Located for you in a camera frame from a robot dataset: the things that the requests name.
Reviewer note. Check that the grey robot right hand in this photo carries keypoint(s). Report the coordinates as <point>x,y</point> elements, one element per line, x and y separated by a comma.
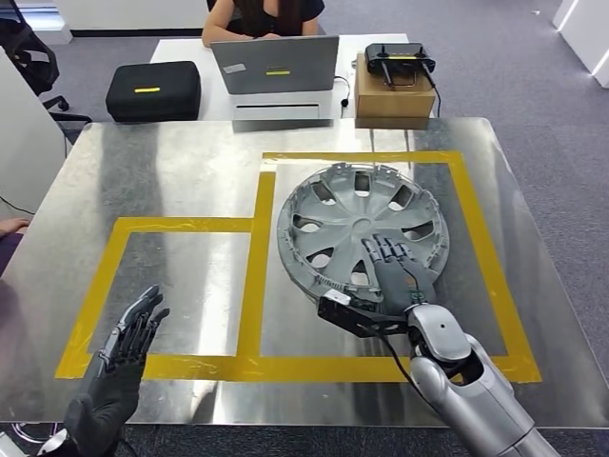
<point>399,284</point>

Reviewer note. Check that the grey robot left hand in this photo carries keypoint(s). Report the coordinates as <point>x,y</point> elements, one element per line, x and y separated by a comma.
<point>102,397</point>

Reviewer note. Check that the grey plastic wheel cover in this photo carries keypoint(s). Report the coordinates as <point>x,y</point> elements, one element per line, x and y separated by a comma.
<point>342,221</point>

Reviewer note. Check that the stainless steel workbench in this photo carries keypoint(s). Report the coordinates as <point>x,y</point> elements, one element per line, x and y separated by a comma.
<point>166,176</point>

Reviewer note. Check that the brown cardboard box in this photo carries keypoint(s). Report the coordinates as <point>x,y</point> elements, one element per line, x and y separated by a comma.
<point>395,104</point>

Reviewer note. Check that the yellow tape outline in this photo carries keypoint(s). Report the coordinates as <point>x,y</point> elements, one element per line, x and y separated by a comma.
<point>252,284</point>

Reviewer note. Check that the person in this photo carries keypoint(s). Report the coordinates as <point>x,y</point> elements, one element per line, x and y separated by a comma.
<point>12,226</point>
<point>266,16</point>

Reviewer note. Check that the white desk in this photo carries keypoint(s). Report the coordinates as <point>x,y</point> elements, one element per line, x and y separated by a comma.
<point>23,145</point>

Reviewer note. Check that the black case yellow label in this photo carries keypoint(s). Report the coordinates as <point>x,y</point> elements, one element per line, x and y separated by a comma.
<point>152,94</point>

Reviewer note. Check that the black office chair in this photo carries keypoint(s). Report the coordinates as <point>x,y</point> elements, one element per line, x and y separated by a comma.
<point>29,57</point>

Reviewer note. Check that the white furniture panel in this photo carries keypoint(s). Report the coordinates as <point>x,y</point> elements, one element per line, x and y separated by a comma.
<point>587,31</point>

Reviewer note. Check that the long white cabinet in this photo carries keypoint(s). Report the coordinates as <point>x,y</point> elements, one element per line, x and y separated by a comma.
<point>133,12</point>

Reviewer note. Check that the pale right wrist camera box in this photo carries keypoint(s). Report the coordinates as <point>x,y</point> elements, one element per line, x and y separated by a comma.
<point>342,312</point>

